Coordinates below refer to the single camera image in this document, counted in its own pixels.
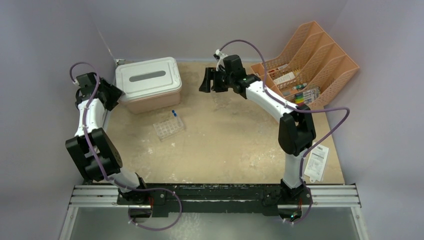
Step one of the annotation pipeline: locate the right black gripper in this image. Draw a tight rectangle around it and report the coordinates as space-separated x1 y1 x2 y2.
199 68 234 94

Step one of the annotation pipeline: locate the pink plastic bin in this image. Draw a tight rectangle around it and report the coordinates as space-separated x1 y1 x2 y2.
119 91 182 114

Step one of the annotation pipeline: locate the white plastic bin lid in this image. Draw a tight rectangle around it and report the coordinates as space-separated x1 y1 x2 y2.
115 57 182 103

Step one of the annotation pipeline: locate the clear well plate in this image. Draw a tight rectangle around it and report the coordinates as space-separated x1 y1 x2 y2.
153 114 185 141

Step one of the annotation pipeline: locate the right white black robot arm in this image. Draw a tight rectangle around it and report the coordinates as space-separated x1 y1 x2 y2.
198 54 316 204

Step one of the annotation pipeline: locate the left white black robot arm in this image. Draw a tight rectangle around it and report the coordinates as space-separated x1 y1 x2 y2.
65 72 149 205

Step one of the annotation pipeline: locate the set of coloured markers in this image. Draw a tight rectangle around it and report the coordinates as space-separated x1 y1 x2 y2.
294 87 321 105

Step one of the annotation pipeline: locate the orange mesh file organizer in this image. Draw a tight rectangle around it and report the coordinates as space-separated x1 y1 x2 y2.
250 21 360 110

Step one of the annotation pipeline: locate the white plastic strip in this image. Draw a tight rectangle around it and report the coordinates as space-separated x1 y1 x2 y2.
303 144 330 183

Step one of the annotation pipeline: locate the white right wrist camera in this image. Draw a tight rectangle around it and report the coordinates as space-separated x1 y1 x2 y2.
213 48 228 71

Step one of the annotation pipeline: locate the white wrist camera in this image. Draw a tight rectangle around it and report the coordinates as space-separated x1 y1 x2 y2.
72 79 80 87
213 48 228 71

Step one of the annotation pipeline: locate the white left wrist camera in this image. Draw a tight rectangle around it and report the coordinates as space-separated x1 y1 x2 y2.
72 79 80 87

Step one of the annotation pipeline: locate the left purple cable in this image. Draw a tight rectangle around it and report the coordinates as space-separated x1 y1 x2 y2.
69 61 183 232

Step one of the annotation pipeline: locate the aluminium rail frame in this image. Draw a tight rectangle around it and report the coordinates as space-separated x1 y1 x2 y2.
69 169 361 228

